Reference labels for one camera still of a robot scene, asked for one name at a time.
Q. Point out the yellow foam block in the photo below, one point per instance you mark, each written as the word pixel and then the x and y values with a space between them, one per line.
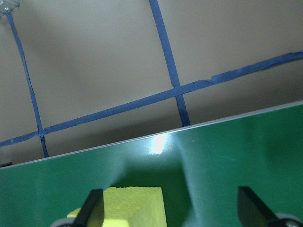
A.
pixel 135 208

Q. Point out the aluminium frame post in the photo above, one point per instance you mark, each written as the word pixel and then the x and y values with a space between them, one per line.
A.
pixel 7 6

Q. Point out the green conveyor belt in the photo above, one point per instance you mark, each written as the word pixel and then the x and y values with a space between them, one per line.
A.
pixel 236 153

